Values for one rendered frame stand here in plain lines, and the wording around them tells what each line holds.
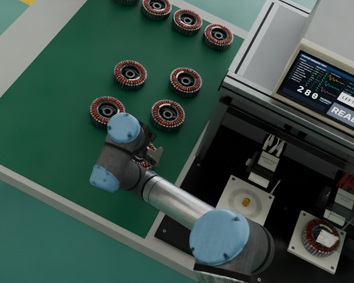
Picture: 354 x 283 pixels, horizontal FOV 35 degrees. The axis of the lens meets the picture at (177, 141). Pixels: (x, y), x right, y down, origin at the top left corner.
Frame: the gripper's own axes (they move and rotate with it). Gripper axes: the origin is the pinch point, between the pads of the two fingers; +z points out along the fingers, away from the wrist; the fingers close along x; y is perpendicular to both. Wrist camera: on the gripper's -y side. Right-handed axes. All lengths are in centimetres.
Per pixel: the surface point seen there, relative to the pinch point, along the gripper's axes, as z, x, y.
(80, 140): 2.6, 18.1, -5.7
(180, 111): 13.2, -1.4, 20.2
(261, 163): -3.9, -32.5, 17.1
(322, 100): -22, -37, 37
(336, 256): 6, -66, 7
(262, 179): -1.2, -35.4, 13.7
